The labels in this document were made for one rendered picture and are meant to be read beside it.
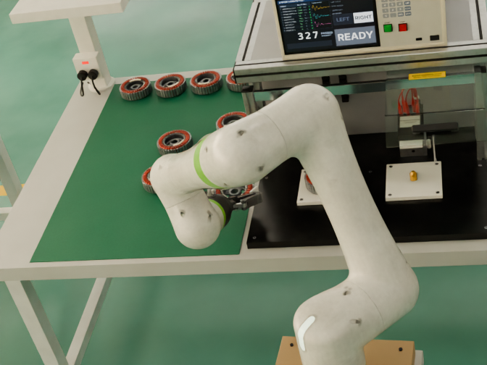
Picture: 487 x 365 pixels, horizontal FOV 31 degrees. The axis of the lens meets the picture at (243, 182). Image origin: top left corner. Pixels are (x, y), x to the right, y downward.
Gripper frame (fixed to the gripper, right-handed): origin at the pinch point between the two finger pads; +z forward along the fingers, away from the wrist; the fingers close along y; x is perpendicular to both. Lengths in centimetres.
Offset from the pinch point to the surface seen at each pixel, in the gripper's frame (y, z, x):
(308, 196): -18.8, 7.8, 3.3
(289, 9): -18, 3, -48
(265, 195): -5.9, 10.7, 3.2
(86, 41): 67, 63, -42
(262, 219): -6.9, 1.4, 7.8
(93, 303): 68, 47, 49
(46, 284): 106, 83, 53
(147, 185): 30.7, 14.5, -0.1
